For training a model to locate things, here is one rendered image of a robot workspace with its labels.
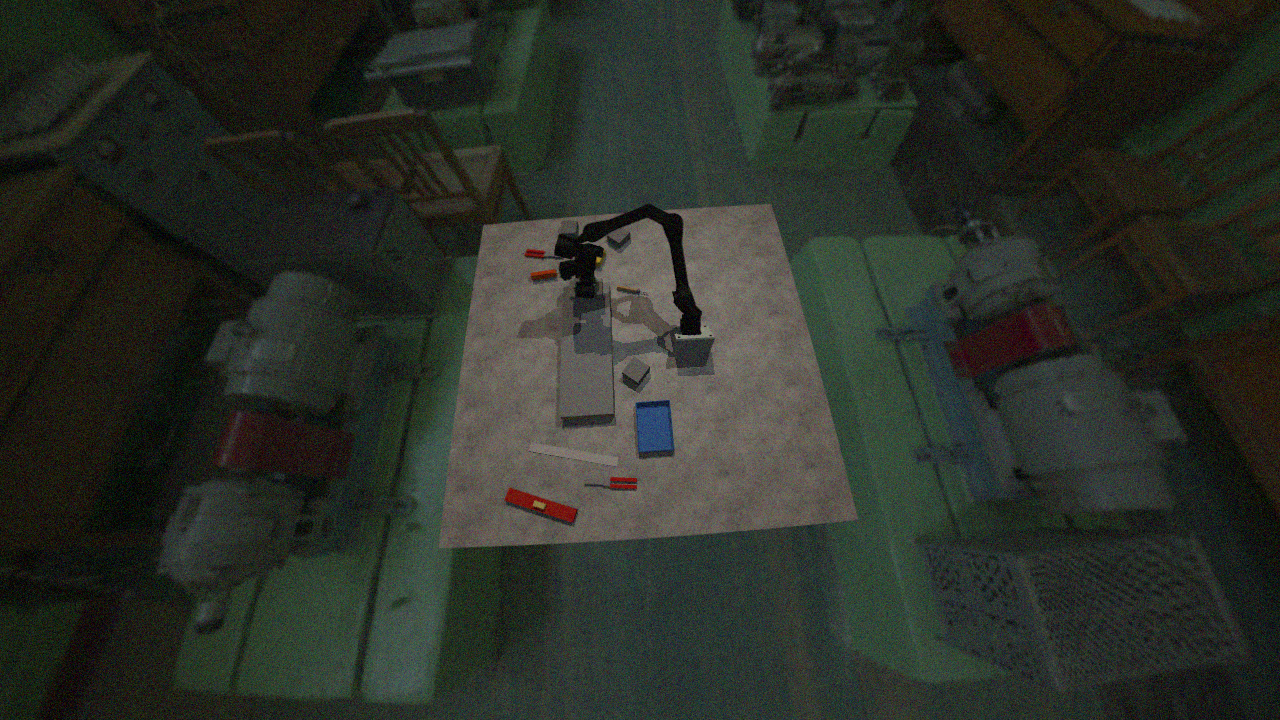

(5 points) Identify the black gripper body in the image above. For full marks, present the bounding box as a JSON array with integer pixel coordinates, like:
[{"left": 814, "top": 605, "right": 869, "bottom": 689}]
[{"left": 575, "top": 261, "right": 595, "bottom": 299}]

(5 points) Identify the red flat bar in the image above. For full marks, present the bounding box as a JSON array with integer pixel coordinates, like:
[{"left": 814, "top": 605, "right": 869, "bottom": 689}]
[{"left": 504, "top": 488, "right": 579, "bottom": 523}]

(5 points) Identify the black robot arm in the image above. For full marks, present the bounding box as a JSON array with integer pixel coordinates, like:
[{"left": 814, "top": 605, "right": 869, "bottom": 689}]
[{"left": 554, "top": 202, "right": 701, "bottom": 334}]

